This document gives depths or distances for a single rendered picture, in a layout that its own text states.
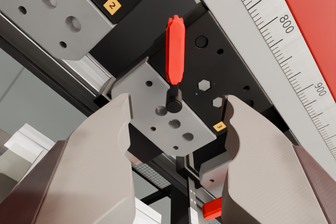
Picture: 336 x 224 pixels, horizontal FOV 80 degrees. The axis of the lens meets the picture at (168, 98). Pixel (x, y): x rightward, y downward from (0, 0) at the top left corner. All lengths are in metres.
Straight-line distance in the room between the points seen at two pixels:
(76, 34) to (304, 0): 0.24
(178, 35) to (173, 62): 0.03
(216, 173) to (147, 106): 0.17
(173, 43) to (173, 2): 0.58
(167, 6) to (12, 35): 0.46
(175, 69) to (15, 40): 0.51
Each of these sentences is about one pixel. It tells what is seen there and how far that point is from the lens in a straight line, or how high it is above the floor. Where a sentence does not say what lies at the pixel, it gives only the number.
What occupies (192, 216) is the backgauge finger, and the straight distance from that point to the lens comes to 0.66.
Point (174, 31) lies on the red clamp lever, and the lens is 0.19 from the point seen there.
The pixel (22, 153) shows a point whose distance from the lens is 0.43.
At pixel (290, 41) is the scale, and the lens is 0.26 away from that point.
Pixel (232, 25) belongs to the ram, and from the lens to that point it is 0.24.
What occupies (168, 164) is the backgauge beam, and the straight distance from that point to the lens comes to 0.76.
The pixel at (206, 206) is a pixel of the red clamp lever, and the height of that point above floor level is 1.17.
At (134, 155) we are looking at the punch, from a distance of 0.38.
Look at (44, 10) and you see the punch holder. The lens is 0.26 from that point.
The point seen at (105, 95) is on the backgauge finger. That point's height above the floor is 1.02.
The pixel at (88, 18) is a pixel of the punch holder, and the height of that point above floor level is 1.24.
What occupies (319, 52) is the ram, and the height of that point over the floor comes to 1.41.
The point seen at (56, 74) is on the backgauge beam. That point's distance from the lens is 0.63.
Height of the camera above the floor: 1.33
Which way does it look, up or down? 20 degrees down
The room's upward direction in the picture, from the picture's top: 55 degrees clockwise
